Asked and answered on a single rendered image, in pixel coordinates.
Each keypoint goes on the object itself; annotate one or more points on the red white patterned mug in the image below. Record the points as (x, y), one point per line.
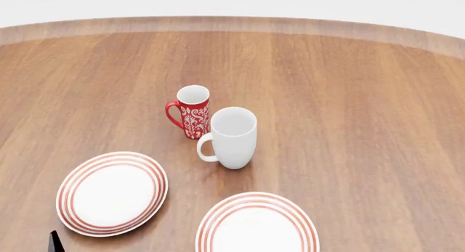
(196, 118)

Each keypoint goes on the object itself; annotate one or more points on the white plate with red rings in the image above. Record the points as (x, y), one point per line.
(256, 227)
(112, 193)

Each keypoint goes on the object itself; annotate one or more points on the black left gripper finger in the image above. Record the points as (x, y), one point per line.
(55, 242)

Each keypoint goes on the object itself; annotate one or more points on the plain white mug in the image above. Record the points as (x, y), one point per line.
(234, 143)

